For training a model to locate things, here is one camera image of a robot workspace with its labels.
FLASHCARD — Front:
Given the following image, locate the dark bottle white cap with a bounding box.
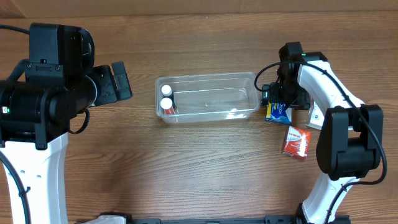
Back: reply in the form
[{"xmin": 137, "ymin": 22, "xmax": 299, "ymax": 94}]
[{"xmin": 160, "ymin": 85, "xmax": 174, "ymax": 103}]

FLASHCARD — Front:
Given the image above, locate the white Hansaplast box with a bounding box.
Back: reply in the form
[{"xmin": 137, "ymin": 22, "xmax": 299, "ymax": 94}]
[{"xmin": 306, "ymin": 100, "xmax": 324, "ymax": 130}]

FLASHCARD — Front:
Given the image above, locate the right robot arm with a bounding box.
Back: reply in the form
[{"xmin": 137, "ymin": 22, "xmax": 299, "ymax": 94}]
[{"xmin": 256, "ymin": 42, "xmax": 387, "ymax": 223}]

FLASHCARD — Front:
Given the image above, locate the orange vitamin tube white cap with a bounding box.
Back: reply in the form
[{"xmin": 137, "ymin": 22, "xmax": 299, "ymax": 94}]
[{"xmin": 160, "ymin": 97, "xmax": 176, "ymax": 115}]

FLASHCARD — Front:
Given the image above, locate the blue yellow VapoDrops box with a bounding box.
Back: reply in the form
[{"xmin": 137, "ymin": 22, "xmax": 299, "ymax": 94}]
[{"xmin": 266, "ymin": 102, "xmax": 292, "ymax": 124}]

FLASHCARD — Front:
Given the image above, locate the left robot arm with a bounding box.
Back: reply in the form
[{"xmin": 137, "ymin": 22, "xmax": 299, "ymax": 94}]
[{"xmin": 1, "ymin": 23, "xmax": 132, "ymax": 223}]

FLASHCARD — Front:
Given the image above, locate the red white small box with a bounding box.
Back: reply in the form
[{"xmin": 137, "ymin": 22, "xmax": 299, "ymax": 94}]
[{"xmin": 282, "ymin": 126, "xmax": 312, "ymax": 159}]

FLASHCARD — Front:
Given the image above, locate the clear plastic container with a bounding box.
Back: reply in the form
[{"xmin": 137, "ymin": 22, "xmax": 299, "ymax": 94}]
[{"xmin": 155, "ymin": 72, "xmax": 260, "ymax": 124}]

